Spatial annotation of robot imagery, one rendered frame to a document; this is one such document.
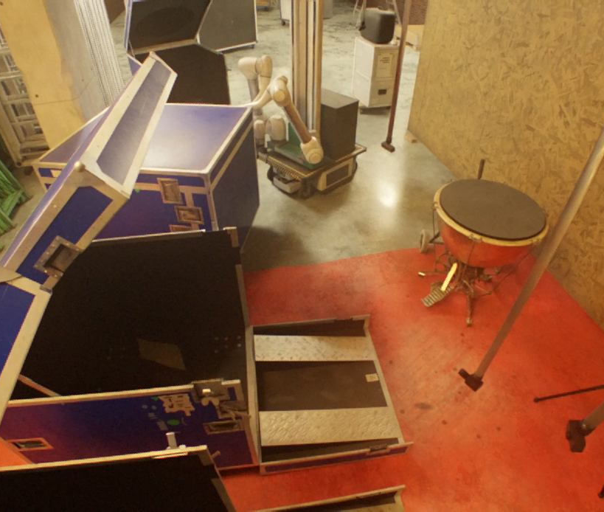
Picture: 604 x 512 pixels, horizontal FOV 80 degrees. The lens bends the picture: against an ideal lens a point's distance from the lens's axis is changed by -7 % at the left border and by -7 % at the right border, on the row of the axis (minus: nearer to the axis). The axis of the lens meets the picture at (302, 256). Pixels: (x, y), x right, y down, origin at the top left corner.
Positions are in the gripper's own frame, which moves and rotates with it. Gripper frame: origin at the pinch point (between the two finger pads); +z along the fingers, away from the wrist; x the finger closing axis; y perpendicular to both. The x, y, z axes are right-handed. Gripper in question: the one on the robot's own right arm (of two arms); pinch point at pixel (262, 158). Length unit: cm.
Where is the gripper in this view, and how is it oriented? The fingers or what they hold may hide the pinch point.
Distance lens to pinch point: 384.4
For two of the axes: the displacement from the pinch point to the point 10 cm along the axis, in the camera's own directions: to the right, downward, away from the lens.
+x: -6.9, -4.8, 5.4
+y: 7.2, -4.6, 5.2
